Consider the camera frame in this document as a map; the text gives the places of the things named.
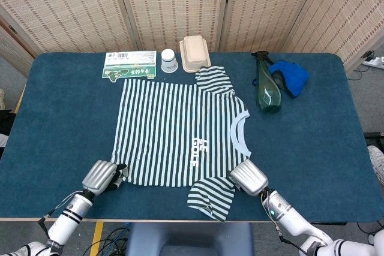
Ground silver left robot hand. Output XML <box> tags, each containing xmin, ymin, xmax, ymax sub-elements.
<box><xmin>82</xmin><ymin>160</ymin><xmax>129</xmax><ymax>194</ymax></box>

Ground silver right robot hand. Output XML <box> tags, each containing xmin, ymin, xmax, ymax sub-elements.
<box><xmin>228</xmin><ymin>159</ymin><xmax>269</xmax><ymax>197</ymax></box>

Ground green striped T-shirt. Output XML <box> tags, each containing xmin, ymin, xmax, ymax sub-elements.
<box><xmin>110</xmin><ymin>65</ymin><xmax>252</xmax><ymax>224</ymax></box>

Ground blue table mat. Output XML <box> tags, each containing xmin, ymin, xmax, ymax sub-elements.
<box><xmin>0</xmin><ymin>52</ymin><xmax>384</xmax><ymax>223</ymax></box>

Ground blue cloth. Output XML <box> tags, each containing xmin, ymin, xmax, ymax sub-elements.
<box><xmin>268</xmin><ymin>60</ymin><xmax>311</xmax><ymax>98</ymax></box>

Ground green white flattened carton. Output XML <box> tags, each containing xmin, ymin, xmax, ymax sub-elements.
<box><xmin>101</xmin><ymin>50</ymin><xmax>157</xmax><ymax>83</ymax></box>

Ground white shoe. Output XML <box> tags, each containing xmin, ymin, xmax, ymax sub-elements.
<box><xmin>368</xmin><ymin>144</ymin><xmax>384</xmax><ymax>185</ymax></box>

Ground white paper cup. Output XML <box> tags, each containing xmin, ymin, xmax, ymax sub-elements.
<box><xmin>161</xmin><ymin>49</ymin><xmax>179</xmax><ymax>74</ymax></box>

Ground beige takeaway food box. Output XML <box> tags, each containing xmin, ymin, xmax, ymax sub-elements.
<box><xmin>179</xmin><ymin>35</ymin><xmax>212</xmax><ymax>73</ymax></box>

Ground white power strip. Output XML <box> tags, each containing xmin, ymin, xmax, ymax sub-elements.
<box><xmin>362</xmin><ymin>55</ymin><xmax>384</xmax><ymax>70</ymax></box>

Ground floor cables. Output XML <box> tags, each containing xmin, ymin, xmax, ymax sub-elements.
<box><xmin>82</xmin><ymin>222</ymin><xmax>133</xmax><ymax>256</ymax></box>

